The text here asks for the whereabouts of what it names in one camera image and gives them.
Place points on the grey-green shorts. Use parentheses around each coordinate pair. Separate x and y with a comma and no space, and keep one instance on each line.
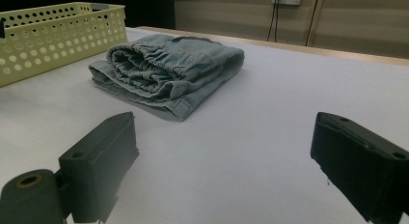
(167,69)

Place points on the pale yellow perforated plastic basket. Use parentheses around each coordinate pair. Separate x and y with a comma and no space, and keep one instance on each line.
(48,40)

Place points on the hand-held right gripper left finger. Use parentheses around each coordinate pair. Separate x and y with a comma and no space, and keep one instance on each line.
(96,166)

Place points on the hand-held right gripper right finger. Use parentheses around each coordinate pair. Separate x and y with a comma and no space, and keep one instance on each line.
(360,166)

